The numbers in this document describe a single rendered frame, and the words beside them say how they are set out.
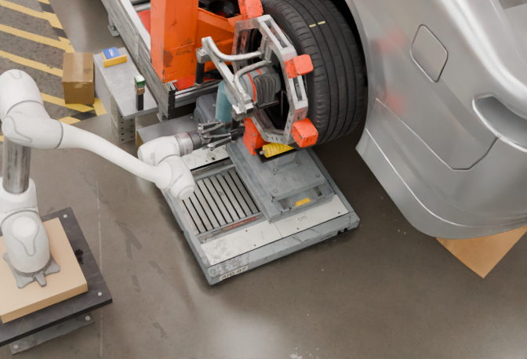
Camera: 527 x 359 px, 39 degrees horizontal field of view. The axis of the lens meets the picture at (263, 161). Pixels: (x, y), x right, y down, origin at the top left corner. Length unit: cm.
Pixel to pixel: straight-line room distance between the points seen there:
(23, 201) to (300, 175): 136
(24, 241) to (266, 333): 118
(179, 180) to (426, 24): 104
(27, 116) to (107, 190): 133
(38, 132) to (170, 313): 126
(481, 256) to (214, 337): 144
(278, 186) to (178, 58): 78
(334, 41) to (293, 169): 92
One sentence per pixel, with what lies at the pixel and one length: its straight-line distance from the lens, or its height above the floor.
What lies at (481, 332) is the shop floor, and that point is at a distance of 380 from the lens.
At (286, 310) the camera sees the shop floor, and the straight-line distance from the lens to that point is 358.
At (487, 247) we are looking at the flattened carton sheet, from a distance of 406.
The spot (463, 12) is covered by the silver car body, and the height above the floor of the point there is 167.
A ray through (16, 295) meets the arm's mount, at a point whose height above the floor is 37.
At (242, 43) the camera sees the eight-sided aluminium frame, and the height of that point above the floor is 84.
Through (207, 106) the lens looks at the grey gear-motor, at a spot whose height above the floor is 40.
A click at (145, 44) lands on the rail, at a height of 38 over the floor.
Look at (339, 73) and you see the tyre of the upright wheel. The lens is 302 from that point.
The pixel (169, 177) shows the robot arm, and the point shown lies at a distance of 280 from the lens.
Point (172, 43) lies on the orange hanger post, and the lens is 346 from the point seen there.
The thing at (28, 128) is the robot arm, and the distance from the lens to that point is 260.
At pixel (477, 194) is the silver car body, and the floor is 114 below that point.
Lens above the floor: 316
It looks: 52 degrees down
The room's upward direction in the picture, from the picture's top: 12 degrees clockwise
